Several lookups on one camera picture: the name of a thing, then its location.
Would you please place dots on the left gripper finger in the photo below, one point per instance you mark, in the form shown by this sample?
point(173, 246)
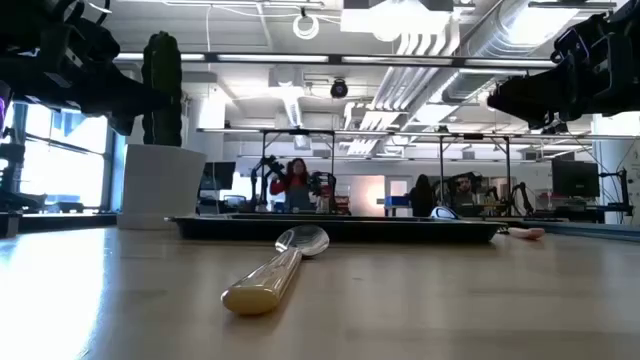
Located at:
point(132, 94)
point(135, 108)

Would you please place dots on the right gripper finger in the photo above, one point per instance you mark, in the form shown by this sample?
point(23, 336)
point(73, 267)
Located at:
point(522, 110)
point(522, 94)

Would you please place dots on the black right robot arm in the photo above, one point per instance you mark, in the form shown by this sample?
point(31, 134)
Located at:
point(630, 85)

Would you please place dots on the dark green serving tray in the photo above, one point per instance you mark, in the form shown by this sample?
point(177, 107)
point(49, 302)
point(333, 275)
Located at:
point(340, 230)

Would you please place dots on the green cactus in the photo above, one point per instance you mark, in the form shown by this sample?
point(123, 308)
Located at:
point(162, 90)

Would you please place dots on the white hexagonal planter pot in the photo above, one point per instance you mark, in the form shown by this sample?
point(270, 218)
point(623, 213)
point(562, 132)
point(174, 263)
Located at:
point(160, 185)

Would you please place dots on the black computer monitor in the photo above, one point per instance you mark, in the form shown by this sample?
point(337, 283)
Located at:
point(218, 175)
point(575, 179)

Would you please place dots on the person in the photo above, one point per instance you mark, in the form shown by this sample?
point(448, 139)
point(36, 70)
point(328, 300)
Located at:
point(296, 187)
point(464, 195)
point(422, 197)

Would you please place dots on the blue storage bin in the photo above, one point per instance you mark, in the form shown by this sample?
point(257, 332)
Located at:
point(397, 201)

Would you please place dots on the black overhead crossbar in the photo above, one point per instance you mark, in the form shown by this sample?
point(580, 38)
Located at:
point(345, 59)

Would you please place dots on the black background workstation frame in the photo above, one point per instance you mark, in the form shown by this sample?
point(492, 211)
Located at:
point(441, 175)
point(263, 170)

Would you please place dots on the black aluminium table frame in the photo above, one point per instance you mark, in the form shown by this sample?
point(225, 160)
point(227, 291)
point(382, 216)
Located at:
point(60, 222)

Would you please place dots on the black overhead camera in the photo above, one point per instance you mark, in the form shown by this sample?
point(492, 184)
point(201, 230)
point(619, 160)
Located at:
point(339, 89)

